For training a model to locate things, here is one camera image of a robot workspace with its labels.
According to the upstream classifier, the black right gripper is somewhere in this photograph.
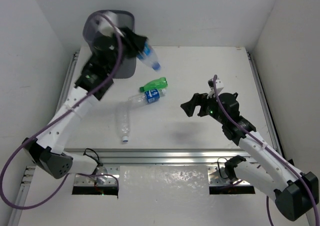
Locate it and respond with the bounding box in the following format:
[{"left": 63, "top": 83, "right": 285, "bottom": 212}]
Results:
[{"left": 180, "top": 89, "right": 226, "bottom": 125}]

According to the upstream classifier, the small bottle light blue label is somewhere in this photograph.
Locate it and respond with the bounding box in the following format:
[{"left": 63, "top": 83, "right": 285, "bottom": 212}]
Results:
[{"left": 137, "top": 41, "right": 161, "bottom": 71}]

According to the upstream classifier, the clear bottle dark blue label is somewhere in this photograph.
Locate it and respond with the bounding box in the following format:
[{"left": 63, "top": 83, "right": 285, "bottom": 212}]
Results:
[{"left": 128, "top": 89, "right": 167, "bottom": 109}]

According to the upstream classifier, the clear crushed bottle white cap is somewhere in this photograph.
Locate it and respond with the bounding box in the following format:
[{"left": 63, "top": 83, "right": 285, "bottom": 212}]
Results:
[{"left": 115, "top": 101, "right": 131, "bottom": 144}]

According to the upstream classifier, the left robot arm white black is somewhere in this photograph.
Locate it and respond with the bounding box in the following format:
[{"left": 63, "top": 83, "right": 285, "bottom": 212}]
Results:
[{"left": 23, "top": 27, "right": 147, "bottom": 179}]

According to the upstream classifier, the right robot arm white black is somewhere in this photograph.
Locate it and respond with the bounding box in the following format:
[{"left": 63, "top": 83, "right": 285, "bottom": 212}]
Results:
[{"left": 181, "top": 93, "right": 320, "bottom": 225}]

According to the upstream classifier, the grey mesh waste bin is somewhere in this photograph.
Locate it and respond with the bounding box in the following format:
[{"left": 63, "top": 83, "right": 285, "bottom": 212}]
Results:
[{"left": 82, "top": 10, "right": 137, "bottom": 79}]

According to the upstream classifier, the green plastic bottle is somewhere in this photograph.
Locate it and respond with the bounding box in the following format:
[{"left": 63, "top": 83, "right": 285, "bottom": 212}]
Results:
[{"left": 139, "top": 77, "right": 168, "bottom": 92}]

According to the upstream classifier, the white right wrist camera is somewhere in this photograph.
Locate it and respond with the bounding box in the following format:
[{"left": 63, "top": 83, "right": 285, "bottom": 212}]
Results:
[{"left": 207, "top": 78, "right": 224, "bottom": 98}]

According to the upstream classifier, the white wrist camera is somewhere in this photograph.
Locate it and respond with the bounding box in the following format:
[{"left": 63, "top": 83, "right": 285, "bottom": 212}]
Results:
[
  {"left": 207, "top": 78, "right": 224, "bottom": 98},
  {"left": 98, "top": 11, "right": 120, "bottom": 37}
]

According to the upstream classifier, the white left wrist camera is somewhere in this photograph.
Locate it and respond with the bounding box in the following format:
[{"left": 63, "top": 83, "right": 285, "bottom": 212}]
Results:
[{"left": 98, "top": 11, "right": 120, "bottom": 37}]

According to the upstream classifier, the aluminium front rail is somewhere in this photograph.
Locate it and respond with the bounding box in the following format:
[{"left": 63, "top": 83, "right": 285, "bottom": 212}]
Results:
[{"left": 67, "top": 148, "right": 261, "bottom": 164}]

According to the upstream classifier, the aluminium rail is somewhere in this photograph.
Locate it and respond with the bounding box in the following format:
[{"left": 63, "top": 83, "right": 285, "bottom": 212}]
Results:
[
  {"left": 246, "top": 51, "right": 287, "bottom": 159},
  {"left": 7, "top": 50, "right": 80, "bottom": 225},
  {"left": 67, "top": 148, "right": 261, "bottom": 164}
]

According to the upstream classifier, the aluminium right side rail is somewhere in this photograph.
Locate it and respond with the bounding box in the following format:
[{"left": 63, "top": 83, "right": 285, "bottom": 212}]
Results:
[{"left": 246, "top": 51, "right": 287, "bottom": 159}]

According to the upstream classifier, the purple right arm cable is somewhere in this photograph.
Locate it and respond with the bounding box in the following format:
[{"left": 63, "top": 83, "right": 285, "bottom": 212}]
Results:
[{"left": 211, "top": 74, "right": 320, "bottom": 226}]

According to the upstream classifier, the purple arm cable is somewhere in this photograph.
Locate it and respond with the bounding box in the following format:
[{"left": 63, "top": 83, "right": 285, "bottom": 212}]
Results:
[
  {"left": 211, "top": 74, "right": 320, "bottom": 226},
  {"left": 0, "top": 13, "right": 123, "bottom": 209}
]

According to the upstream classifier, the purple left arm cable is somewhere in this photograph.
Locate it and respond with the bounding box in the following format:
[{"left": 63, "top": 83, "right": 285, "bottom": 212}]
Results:
[{"left": 0, "top": 13, "right": 123, "bottom": 209}]

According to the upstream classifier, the aluminium left side rail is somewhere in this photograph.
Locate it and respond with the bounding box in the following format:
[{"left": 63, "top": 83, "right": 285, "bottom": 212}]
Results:
[{"left": 7, "top": 50, "right": 80, "bottom": 225}]

